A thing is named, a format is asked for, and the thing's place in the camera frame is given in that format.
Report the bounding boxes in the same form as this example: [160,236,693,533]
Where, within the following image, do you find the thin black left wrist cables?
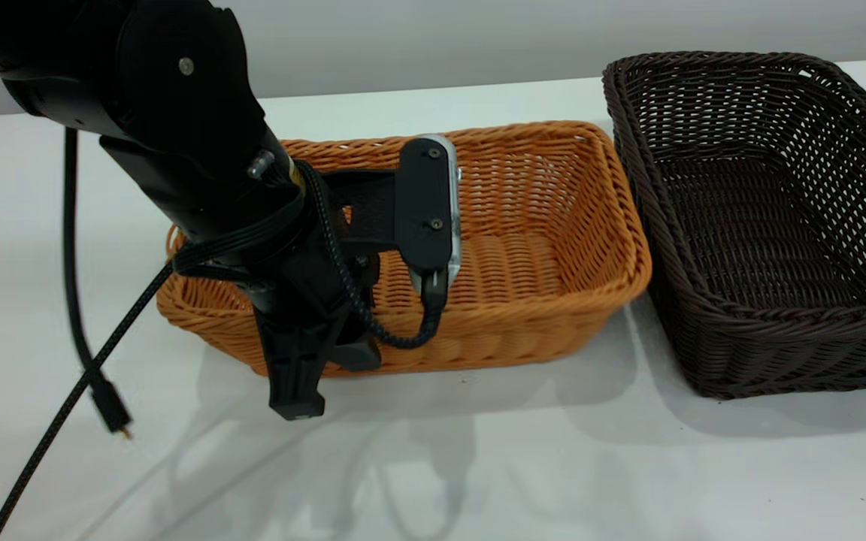
[172,192,306,280]

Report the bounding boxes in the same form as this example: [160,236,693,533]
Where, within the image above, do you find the dark brown wicker basket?
[602,51,866,400]

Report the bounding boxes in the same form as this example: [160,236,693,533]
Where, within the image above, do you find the braided black left cable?
[0,160,449,541]

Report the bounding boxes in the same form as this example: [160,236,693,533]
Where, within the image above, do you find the light brown wicker basket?
[156,120,653,378]

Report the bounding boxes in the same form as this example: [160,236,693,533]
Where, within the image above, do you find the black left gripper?
[180,174,383,422]

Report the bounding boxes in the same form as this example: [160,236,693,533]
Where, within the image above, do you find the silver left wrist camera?
[326,134,464,295]

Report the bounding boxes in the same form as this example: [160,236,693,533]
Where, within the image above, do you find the smooth black left plug cable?
[62,128,134,441]

